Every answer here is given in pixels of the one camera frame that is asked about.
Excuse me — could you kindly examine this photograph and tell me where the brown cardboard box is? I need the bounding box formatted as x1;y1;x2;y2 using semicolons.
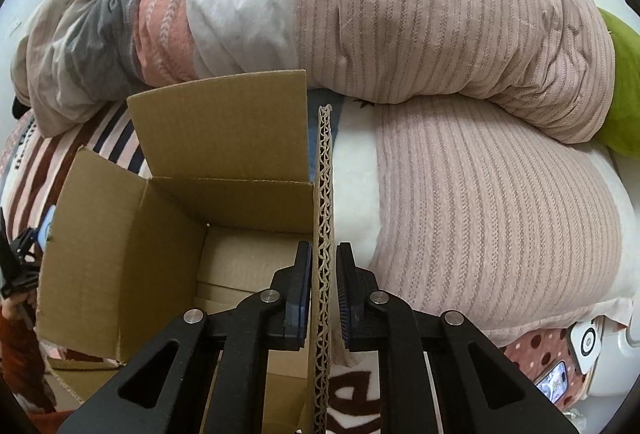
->
37;70;333;433

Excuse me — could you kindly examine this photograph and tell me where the white marker tag device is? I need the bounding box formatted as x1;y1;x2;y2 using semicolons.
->
568;319;601;374

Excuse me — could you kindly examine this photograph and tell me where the pink ribbed pillow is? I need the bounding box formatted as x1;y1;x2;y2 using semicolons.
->
332;93;640;348

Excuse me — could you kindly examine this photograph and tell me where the striped fleece blanket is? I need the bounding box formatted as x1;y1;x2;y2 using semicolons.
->
1;103;151;238

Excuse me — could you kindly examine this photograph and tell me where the green plush pillow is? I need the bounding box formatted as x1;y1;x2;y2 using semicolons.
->
597;9;640;159

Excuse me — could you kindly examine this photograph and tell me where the striped pink rolled duvet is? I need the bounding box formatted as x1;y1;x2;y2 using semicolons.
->
11;0;615;144

